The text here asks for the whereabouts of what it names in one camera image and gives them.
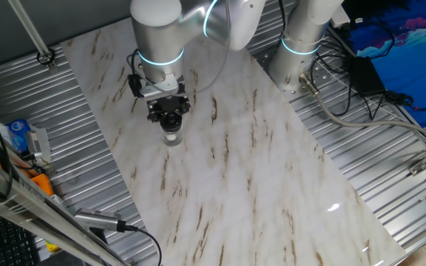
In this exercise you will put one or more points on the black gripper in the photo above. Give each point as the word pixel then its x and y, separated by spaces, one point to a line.
pixel 168 104

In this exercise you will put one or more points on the silver ribbed camera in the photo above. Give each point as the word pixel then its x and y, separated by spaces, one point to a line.
pixel 35 144
pixel 94 218

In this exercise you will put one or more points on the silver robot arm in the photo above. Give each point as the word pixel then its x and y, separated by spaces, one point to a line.
pixel 161 44

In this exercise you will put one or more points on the aluminium pole with foot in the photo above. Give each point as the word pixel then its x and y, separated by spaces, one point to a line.
pixel 32 33

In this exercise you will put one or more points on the clear glass jar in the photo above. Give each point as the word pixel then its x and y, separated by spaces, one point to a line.
pixel 172 138

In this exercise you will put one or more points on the orange button box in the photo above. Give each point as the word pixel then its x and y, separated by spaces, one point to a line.
pixel 43 184

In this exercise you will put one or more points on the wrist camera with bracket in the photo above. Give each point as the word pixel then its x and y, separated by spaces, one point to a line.
pixel 161 88

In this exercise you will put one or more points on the blue white tissue pack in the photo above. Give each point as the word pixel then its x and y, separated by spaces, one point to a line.
pixel 17 134

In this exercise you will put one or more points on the aluminium frame beam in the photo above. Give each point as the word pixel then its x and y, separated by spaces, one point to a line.
pixel 13 199

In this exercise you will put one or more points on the black keyboard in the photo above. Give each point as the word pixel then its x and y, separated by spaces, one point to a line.
pixel 2 244

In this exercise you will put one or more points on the white marble pattern board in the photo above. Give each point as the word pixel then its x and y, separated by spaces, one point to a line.
pixel 235 166

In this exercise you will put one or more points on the blue cloth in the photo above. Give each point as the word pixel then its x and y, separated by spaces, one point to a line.
pixel 420 66

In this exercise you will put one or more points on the black power adapter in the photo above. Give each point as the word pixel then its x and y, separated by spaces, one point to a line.
pixel 366 75

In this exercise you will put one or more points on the perforated robot base plate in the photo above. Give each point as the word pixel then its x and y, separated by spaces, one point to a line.
pixel 320 79

